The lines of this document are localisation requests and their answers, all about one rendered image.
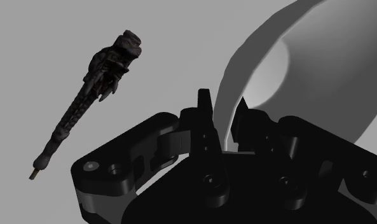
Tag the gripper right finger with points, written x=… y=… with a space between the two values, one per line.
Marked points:
x=299 y=145

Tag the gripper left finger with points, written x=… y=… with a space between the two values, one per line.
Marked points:
x=163 y=145

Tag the large grey bowl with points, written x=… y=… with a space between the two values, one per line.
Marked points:
x=324 y=68

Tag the dark carved figure pen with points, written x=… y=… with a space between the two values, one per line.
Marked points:
x=92 y=90

